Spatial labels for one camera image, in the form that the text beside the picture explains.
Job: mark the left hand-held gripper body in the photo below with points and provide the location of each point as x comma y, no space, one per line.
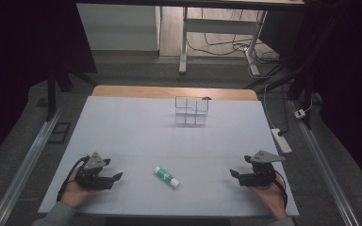
89,178

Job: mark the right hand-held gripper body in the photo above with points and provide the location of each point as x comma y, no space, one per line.
259,174

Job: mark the green and white glue stick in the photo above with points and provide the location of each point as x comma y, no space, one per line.
166,177

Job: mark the clear acrylic compartment organizer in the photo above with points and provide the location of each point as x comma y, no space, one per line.
191,110

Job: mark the person's left hand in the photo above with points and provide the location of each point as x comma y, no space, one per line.
75,191

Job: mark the person's right hand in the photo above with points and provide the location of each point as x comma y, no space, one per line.
271,197

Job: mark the white power strip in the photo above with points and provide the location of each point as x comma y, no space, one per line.
281,140

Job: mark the white table mat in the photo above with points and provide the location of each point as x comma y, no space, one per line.
157,141

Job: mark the small white adapter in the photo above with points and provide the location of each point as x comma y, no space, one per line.
300,113

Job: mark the black metal stand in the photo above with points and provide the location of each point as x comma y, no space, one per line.
298,75
56,84

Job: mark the dark curtain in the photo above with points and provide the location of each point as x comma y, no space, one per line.
19,62
348,78

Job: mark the white desk with metal legs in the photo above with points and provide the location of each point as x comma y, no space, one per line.
220,26

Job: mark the white cabinet panel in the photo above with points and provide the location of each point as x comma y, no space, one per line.
118,26

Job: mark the black rectangular floor frame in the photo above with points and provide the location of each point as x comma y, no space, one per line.
59,132

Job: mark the aluminium rail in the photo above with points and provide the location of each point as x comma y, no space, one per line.
22,169
323,166

